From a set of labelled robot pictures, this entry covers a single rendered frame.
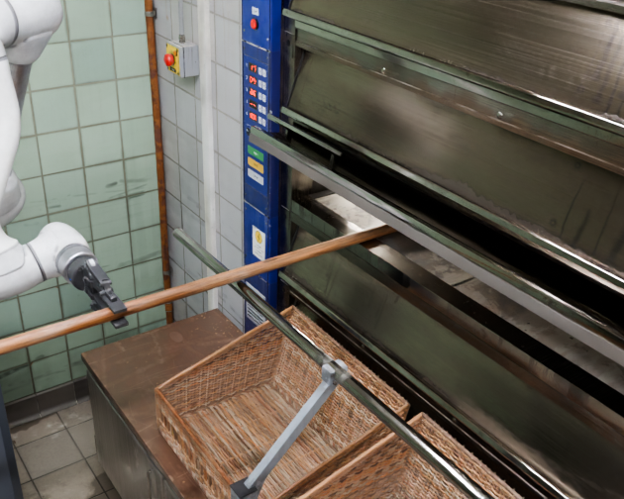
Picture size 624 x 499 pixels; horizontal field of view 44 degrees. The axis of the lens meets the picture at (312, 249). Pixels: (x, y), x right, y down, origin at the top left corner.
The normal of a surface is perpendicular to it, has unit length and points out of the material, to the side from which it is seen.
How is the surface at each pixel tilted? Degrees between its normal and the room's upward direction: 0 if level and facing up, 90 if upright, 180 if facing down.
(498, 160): 70
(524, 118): 90
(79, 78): 90
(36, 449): 0
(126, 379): 0
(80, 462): 0
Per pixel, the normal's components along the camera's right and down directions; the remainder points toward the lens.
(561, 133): -0.82, 0.25
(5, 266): 0.44, 0.05
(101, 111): 0.57, 0.41
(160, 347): 0.04, -0.88
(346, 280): -0.75, -0.06
